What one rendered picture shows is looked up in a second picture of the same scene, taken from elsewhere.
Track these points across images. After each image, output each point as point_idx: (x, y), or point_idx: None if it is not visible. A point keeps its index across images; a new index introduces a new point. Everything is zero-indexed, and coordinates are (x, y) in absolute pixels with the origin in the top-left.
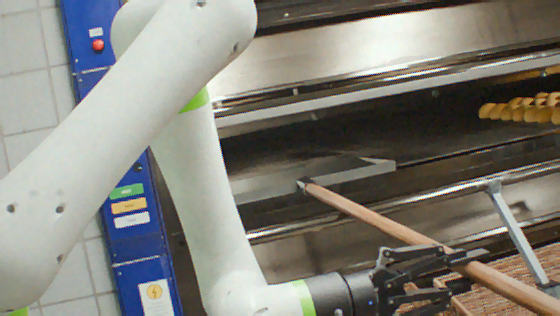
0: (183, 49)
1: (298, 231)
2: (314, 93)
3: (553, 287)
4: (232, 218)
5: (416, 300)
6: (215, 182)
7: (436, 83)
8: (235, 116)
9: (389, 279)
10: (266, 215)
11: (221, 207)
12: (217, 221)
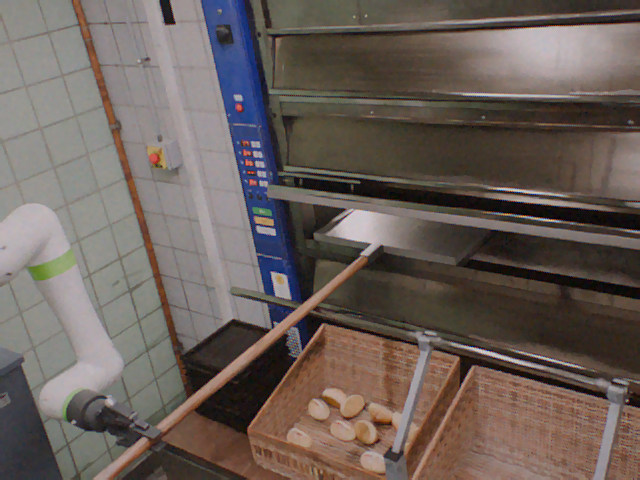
0: None
1: (281, 306)
2: (354, 196)
3: (390, 460)
4: (79, 335)
5: (122, 436)
6: (64, 317)
7: (454, 221)
8: (300, 195)
9: (108, 417)
10: (353, 259)
11: (70, 329)
12: (69, 335)
